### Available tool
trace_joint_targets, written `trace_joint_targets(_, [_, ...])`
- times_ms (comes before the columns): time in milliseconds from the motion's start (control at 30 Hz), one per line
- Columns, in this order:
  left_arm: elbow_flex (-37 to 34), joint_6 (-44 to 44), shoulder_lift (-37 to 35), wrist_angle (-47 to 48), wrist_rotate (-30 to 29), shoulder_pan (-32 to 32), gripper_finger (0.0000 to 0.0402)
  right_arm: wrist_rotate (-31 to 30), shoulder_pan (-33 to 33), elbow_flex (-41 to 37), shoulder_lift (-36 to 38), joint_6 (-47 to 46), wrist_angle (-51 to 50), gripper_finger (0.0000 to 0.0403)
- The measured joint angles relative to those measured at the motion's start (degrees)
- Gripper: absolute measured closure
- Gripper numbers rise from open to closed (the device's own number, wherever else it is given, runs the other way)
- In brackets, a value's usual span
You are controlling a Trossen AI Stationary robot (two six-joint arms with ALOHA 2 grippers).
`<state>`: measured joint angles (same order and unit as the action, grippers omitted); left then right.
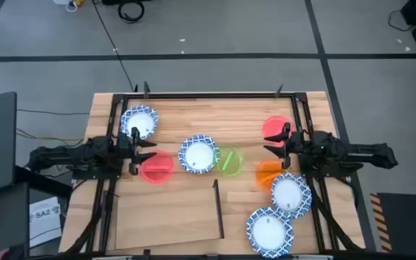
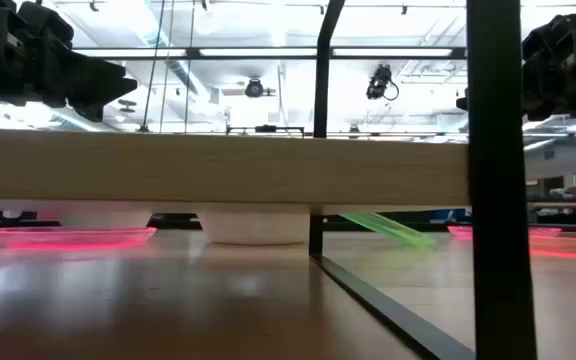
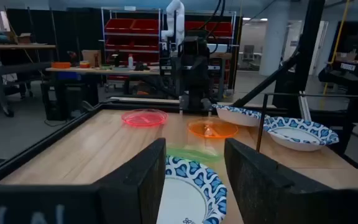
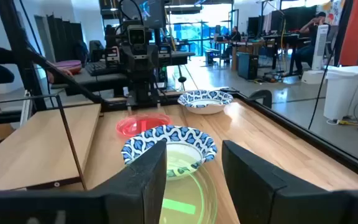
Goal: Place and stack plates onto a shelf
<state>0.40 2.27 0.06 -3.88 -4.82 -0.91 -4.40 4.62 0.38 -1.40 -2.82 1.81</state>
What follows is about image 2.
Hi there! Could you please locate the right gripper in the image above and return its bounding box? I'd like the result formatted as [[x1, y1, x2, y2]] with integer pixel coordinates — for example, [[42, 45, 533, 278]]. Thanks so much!
[[456, 0, 576, 123]]

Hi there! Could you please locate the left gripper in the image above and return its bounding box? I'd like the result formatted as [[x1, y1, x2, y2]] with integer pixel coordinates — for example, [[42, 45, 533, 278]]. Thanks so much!
[[0, 29, 140, 124]]

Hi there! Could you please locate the pink translucent plastic plate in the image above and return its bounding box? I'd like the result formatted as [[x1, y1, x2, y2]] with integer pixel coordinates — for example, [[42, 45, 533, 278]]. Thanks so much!
[[0, 226, 159, 251]]

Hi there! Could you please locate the blue patterned paper plate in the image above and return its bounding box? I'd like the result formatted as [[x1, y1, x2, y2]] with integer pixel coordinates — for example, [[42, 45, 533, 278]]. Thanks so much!
[[196, 208, 312, 247]]

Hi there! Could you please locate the orange translucent plastic plate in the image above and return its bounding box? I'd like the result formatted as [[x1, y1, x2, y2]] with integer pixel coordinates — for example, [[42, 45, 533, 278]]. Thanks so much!
[[446, 224, 564, 241]]

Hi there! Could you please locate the round black ceiling fixture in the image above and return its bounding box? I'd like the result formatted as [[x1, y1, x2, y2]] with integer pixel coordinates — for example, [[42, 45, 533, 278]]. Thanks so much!
[[243, 76, 266, 100]]

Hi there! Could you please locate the thin black hanging cable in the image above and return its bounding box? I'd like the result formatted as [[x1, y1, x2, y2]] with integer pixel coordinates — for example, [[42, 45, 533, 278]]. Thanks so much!
[[139, 0, 167, 134]]

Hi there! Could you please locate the black overhead camera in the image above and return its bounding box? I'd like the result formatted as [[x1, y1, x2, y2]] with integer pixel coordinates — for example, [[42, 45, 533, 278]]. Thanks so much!
[[365, 63, 401, 103]]

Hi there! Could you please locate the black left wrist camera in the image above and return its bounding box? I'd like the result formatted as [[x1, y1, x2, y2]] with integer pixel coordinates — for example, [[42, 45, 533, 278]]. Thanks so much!
[[17, 0, 76, 49]]

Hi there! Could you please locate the black aluminium table frame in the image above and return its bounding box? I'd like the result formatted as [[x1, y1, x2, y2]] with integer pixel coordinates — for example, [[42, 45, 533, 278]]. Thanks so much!
[[0, 209, 576, 237]]

